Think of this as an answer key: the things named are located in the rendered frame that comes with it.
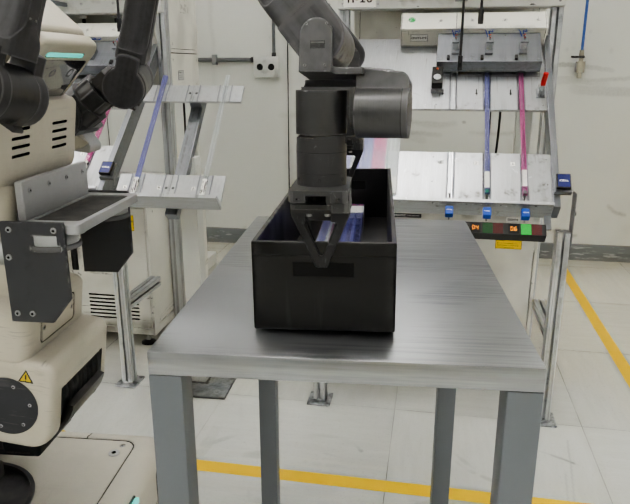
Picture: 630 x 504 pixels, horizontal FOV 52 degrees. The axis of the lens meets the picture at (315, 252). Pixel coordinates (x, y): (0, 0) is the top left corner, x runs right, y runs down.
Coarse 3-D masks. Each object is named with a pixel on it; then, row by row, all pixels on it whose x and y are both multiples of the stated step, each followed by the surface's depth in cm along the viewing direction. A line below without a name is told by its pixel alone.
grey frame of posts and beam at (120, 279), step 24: (72, 0) 246; (96, 0) 244; (120, 0) 243; (168, 24) 248; (168, 72) 250; (168, 120) 255; (168, 168) 261; (120, 288) 223; (120, 312) 226; (120, 336) 228
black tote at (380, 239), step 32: (352, 192) 130; (384, 192) 130; (288, 224) 103; (320, 224) 126; (384, 224) 125; (256, 256) 76; (288, 256) 76; (352, 256) 75; (384, 256) 75; (256, 288) 77; (288, 288) 77; (320, 288) 76; (352, 288) 76; (384, 288) 76; (256, 320) 78; (288, 320) 78; (320, 320) 78; (352, 320) 77; (384, 320) 77
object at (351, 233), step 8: (352, 208) 124; (360, 208) 124; (352, 216) 117; (360, 216) 117; (328, 224) 111; (352, 224) 111; (360, 224) 111; (320, 232) 106; (328, 232) 106; (344, 232) 106; (352, 232) 106; (360, 232) 106; (320, 240) 101; (328, 240) 101; (344, 240) 101; (352, 240) 101; (360, 240) 105
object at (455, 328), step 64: (448, 256) 111; (192, 320) 83; (448, 320) 83; (512, 320) 83; (384, 384) 72; (448, 384) 71; (512, 384) 71; (192, 448) 80; (448, 448) 148; (512, 448) 73
